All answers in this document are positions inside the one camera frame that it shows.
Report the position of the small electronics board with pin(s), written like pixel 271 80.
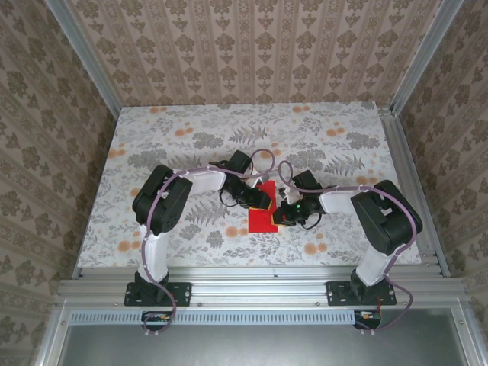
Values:
pixel 156 318
pixel 368 317

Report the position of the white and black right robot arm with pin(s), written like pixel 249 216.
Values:
pixel 339 200

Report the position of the grey metal panel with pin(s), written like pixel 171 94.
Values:
pixel 248 347

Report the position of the floral patterned table cover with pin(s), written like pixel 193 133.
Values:
pixel 305 126

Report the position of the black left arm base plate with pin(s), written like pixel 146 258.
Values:
pixel 179 293

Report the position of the aluminium side rail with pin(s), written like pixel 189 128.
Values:
pixel 415 171

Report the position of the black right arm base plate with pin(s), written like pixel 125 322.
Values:
pixel 337 293

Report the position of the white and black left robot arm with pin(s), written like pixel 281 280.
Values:
pixel 198 181

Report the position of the aluminium frame post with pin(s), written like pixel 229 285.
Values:
pixel 84 57
pixel 423 57

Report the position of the aluminium base beam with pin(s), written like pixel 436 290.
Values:
pixel 248 282

